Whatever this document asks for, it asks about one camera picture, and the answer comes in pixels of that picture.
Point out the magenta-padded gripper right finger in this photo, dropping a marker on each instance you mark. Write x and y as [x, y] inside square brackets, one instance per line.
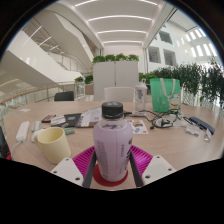
[156, 168]

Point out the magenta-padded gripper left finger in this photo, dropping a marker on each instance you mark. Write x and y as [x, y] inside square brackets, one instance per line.
[68, 170]

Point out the pale yellow mug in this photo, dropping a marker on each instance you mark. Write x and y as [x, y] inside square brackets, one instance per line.
[55, 143]

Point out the flat round red coaster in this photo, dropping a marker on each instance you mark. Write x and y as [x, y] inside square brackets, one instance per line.
[100, 179]

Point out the small green packet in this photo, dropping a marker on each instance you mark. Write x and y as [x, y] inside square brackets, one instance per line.
[69, 131]

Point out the colourful sticker sheet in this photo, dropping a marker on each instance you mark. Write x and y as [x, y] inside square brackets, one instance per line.
[138, 127]

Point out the purple drink bottle black cap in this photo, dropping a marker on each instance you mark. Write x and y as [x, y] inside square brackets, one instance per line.
[112, 150]

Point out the white paper card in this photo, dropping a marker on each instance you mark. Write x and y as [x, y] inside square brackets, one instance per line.
[58, 120]

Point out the small clear plastic packet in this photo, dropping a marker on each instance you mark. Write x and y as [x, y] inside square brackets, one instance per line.
[193, 130]

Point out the white plug adapter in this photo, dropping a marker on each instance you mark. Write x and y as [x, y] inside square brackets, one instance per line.
[36, 125]

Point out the red and black card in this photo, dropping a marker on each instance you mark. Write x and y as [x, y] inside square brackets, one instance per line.
[48, 118]

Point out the printed magazine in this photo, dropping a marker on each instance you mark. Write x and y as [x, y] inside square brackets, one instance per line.
[89, 117]

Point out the dark blue flat case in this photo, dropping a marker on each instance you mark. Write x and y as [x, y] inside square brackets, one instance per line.
[202, 124]

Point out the black and red bag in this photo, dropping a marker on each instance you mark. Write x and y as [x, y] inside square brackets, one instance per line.
[3, 146]

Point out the green tote bag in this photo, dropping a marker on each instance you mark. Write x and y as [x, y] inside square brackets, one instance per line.
[161, 95]

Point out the clear shaker bottle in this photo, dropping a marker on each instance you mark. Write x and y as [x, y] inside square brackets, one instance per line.
[140, 96]

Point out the black chair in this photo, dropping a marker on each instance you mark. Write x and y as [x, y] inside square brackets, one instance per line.
[64, 96]

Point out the small potted green plants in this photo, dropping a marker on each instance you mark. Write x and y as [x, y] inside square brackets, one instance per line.
[84, 80]

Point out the green hedge of plants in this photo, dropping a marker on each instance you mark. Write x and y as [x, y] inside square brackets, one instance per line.
[196, 80]

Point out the white planter cabinet with plants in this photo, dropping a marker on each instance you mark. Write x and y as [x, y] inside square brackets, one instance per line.
[115, 78]

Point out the ceiling light strips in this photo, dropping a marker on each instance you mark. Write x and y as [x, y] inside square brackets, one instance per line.
[120, 17]

